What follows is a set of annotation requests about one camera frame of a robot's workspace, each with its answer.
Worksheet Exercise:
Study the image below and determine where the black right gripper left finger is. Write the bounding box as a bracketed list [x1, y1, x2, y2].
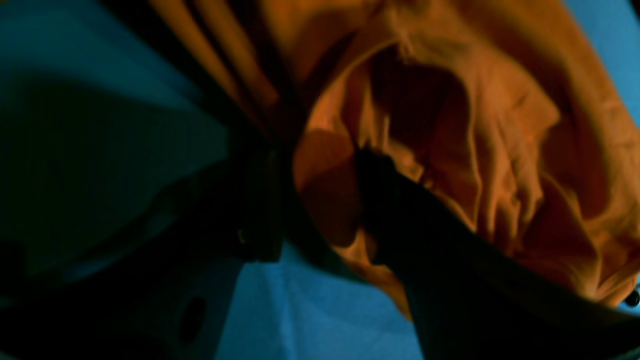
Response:
[1, 145, 284, 360]

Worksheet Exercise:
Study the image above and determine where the teal table cloth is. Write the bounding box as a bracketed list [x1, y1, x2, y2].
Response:
[1, 0, 639, 360]

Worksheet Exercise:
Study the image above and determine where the orange t-shirt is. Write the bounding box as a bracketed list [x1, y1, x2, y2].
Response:
[150, 0, 639, 318]

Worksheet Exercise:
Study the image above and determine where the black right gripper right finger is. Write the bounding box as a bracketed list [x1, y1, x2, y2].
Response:
[355, 149, 640, 360]

